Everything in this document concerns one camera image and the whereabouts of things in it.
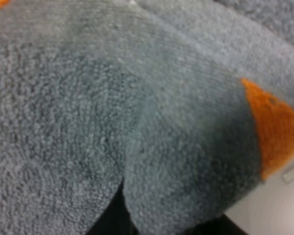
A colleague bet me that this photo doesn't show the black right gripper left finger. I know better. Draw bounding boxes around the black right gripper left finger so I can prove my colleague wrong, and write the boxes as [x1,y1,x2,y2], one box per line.
[86,182,139,235]

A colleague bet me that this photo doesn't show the grey towel with orange pattern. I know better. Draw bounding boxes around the grey towel with orange pattern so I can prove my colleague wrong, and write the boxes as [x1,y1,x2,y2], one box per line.
[0,0,294,235]

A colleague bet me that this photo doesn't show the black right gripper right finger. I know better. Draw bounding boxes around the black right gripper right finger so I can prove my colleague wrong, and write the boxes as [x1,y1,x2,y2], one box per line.
[186,214,247,235]

